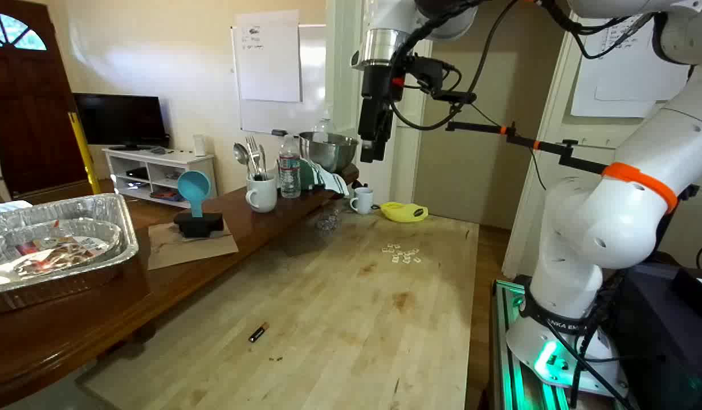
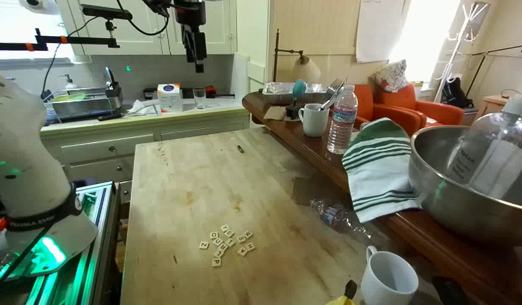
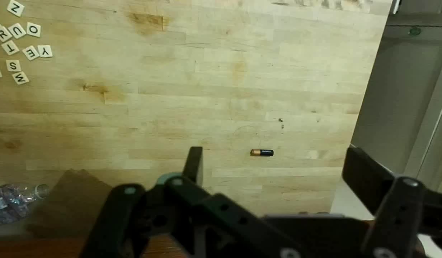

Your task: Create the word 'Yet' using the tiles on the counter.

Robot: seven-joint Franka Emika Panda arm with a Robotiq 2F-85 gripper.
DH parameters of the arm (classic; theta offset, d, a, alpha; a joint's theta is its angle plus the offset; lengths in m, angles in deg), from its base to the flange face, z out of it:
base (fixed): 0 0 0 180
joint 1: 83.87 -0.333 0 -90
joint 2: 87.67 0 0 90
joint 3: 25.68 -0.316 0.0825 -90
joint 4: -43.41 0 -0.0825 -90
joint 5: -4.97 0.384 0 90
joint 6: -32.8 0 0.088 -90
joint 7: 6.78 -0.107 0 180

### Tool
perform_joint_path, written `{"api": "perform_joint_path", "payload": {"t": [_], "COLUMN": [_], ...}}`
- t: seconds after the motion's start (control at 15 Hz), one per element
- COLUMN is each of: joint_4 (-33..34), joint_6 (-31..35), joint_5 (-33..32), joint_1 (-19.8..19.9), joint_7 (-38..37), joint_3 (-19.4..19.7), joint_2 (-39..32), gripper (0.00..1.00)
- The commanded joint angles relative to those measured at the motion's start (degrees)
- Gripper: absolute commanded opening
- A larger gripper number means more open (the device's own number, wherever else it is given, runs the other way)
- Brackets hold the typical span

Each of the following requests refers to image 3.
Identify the white letter tile T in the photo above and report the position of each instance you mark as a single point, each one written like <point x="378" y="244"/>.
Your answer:
<point x="10" y="47"/>

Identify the brown paper sheet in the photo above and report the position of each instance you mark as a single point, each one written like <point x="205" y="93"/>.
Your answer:
<point x="71" y="202"/>

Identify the white letter tile Y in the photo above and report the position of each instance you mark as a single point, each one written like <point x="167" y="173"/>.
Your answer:
<point x="45" y="50"/>

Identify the white letter tile Z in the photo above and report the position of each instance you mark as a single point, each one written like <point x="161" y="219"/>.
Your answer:
<point x="15" y="7"/>

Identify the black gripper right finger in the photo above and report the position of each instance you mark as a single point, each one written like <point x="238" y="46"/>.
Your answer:
<point x="398" y="205"/>

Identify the clear crumpled plastic bag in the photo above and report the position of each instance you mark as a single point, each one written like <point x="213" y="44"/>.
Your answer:
<point x="13" y="202"/>

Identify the white letter tile O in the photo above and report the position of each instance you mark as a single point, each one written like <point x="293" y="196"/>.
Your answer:
<point x="33" y="29"/>

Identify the dark brown wooden table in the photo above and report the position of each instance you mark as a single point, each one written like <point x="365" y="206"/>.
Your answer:
<point x="29" y="248"/>

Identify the aluminium robot mounting stand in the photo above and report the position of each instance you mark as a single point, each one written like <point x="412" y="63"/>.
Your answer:
<point x="422" y="29"/>

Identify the white letter tile E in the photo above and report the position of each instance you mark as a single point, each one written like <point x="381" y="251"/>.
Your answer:
<point x="30" y="51"/>

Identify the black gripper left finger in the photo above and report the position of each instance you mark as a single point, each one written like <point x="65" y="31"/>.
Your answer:
<point x="129" y="223"/>

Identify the black marker pen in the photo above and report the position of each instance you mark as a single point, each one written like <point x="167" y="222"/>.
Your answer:
<point x="261" y="152"/>

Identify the white letter tile U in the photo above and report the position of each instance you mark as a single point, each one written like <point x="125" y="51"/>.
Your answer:
<point x="17" y="30"/>

